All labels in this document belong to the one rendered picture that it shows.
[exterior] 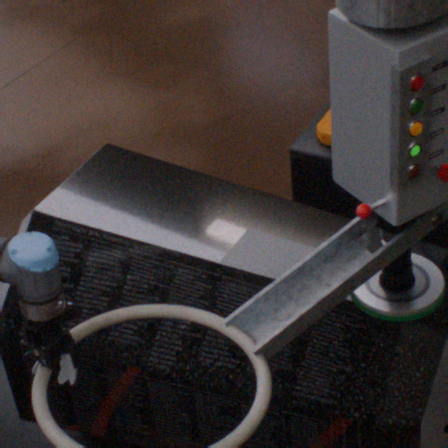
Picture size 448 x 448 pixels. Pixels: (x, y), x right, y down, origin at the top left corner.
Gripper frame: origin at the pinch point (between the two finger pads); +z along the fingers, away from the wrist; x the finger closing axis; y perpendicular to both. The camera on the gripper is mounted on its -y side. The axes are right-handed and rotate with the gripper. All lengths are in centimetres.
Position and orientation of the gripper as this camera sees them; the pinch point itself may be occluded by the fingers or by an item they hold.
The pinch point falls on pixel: (62, 373)
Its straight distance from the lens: 239.2
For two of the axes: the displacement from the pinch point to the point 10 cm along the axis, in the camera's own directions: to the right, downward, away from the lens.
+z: 0.5, 8.1, 5.8
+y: -4.7, 5.3, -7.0
